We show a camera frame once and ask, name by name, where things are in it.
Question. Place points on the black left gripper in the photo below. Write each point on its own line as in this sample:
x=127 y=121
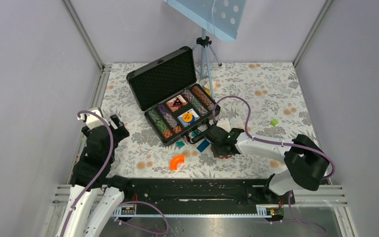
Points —
x=121 y=132

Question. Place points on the orange blue chip row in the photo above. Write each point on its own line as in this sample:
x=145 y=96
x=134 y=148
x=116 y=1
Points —
x=205 y=99

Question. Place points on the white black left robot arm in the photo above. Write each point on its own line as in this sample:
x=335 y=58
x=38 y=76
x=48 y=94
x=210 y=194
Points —
x=93 y=196

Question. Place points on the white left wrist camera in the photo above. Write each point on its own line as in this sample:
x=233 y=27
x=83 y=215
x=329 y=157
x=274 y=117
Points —
x=92 y=117

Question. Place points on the blue perforated board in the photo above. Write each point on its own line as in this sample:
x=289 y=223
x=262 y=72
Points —
x=221 y=18

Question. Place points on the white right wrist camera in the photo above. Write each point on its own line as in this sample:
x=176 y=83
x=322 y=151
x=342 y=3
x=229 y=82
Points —
x=224 y=124

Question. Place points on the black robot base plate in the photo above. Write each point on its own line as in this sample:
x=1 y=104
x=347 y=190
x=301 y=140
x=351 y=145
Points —
x=199 y=196

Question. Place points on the blue toy brick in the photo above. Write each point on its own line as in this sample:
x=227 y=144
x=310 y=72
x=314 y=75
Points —
x=203 y=145

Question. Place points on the red yellow chip row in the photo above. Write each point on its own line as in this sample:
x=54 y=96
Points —
x=173 y=132

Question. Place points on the green chip row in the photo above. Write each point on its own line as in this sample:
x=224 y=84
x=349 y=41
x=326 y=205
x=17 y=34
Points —
x=160 y=124

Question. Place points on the orange curved toy block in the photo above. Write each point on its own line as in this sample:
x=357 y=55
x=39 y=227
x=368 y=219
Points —
x=176 y=161

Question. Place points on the black all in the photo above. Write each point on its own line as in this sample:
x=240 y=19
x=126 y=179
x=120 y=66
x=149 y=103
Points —
x=176 y=103

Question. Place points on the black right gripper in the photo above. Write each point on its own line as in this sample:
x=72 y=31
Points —
x=217 y=151

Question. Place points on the red poker chip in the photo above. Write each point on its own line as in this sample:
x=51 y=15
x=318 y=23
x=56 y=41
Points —
x=225 y=157

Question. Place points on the yellow big blind button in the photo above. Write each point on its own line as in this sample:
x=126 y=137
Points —
x=187 y=116

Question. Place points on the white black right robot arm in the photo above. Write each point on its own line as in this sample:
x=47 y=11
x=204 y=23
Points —
x=306 y=163

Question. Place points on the blue tripod stand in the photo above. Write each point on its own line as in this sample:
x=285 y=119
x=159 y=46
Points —
x=204 y=72

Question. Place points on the black poker set case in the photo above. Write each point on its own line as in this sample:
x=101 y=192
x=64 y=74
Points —
x=160 y=80

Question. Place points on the green toy cube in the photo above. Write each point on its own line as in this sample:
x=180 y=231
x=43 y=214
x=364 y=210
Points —
x=274 y=122

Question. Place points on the teal triangular toy block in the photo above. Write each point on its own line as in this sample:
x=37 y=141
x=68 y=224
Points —
x=180 y=144

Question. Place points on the red card deck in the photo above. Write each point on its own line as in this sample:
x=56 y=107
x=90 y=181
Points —
x=174 y=97

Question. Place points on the blue small blind button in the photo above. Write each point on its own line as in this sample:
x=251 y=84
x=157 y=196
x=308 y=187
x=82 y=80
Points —
x=187 y=123

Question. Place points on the floral table mat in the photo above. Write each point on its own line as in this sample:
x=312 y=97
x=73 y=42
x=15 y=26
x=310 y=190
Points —
x=250 y=95

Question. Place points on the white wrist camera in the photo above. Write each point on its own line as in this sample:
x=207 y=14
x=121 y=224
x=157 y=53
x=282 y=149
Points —
x=224 y=124
x=92 y=117

